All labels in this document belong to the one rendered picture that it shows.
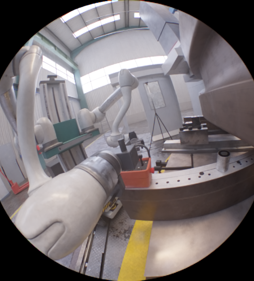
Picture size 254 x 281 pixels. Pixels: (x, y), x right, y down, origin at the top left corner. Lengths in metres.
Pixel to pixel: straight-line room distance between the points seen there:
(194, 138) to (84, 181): 1.45
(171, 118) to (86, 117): 3.17
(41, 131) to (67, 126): 0.36
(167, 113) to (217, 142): 2.48
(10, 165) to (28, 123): 6.10
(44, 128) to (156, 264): 1.19
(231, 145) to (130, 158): 1.59
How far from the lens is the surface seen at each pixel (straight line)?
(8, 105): 0.63
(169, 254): 0.75
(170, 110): 3.76
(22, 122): 0.30
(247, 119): 0.53
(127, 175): 0.51
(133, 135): 0.76
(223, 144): 1.66
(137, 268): 1.08
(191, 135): 1.49
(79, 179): 0.15
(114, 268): 1.14
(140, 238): 1.14
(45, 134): 0.86
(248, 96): 0.51
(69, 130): 1.12
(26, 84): 0.33
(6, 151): 6.44
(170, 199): 0.59
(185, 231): 0.80
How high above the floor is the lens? 1.06
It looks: 13 degrees down
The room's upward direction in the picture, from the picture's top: 17 degrees counter-clockwise
